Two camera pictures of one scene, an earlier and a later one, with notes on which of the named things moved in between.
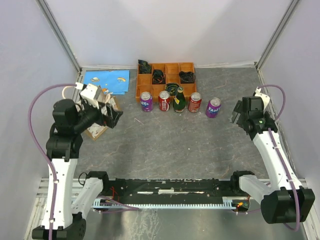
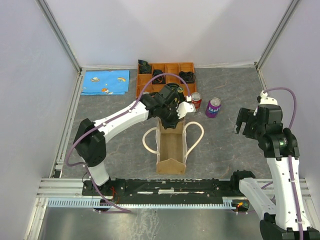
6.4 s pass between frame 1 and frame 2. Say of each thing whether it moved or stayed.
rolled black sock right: stayed
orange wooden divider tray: stayed
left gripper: moved
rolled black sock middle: stayed
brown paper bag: moved
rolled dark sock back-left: stayed
